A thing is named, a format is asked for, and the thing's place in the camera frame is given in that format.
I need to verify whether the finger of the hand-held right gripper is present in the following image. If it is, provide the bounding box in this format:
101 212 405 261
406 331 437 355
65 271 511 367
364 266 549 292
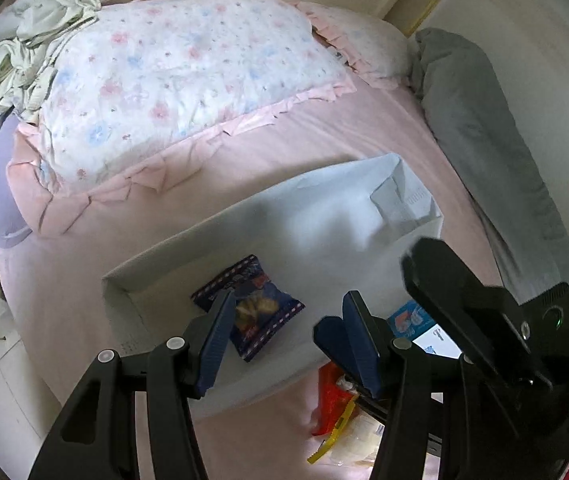
313 316 361 379
401 236 554 388

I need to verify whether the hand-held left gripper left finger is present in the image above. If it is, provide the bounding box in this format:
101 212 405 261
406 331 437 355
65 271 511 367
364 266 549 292
27 290 238 480

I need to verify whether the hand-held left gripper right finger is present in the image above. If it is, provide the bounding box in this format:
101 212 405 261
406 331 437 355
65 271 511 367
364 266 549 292
342 290 540 480

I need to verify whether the blue biscuit packet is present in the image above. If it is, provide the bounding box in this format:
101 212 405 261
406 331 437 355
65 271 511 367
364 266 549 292
191 255 306 362

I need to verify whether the red snack packet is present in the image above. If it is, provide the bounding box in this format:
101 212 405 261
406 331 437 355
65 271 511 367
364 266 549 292
311 362 360 437

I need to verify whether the white storage box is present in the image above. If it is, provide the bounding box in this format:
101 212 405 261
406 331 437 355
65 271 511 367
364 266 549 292
102 152 460 418

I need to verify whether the clear bag with yellow strip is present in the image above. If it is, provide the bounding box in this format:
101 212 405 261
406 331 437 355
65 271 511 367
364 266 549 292
307 395 388 468

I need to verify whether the long grey pillow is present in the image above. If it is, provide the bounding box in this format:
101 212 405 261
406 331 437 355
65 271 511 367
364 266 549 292
409 27 569 311

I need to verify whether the pink bed sheet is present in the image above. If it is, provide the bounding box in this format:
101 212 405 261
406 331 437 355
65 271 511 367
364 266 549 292
0 80 515 480

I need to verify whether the white pillow with pink frill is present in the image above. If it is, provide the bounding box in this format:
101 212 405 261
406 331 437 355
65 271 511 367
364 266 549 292
292 1 413 91

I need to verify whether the floral pillow with pink frill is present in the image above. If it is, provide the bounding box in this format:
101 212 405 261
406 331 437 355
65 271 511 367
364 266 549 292
7 0 358 236

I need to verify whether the crumpled pale cloth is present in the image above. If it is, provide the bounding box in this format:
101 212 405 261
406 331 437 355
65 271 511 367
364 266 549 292
0 0 102 121

